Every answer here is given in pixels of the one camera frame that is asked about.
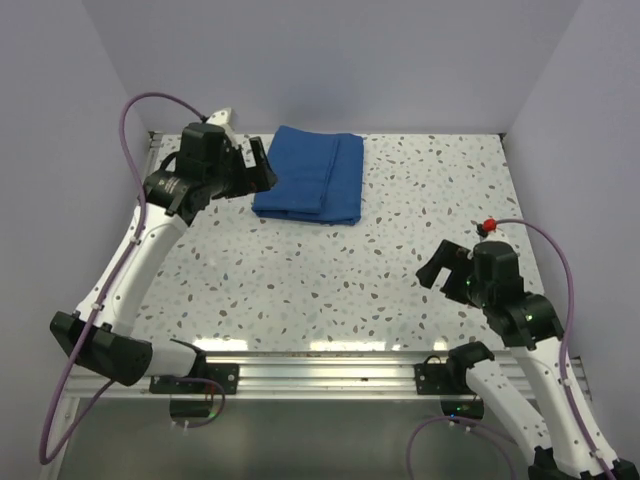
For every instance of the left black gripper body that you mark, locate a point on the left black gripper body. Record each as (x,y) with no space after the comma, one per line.
(226,177)

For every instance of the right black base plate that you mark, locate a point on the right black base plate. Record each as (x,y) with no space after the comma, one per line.
(433,378)

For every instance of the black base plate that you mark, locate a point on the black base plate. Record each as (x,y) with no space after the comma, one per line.
(205,379)
(433,378)

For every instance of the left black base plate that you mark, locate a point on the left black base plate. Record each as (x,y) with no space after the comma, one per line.
(205,379)

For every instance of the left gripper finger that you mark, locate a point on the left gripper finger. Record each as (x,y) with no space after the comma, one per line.
(259,178)
(258,152)

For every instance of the blue surgical cloth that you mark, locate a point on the blue surgical cloth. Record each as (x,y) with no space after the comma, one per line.
(319,178)

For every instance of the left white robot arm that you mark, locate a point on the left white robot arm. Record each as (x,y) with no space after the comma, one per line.
(98,334)

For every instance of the aluminium mounting rail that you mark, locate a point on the aluminium mounting rail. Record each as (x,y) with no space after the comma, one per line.
(311,376)

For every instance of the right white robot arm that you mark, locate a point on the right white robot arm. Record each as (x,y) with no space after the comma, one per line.
(556,431)

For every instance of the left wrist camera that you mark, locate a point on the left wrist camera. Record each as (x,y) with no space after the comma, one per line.
(224,118)

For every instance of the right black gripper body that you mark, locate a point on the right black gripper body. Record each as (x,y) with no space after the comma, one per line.
(470,289)

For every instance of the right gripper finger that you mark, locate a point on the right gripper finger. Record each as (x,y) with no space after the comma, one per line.
(428,274)
(452,257)

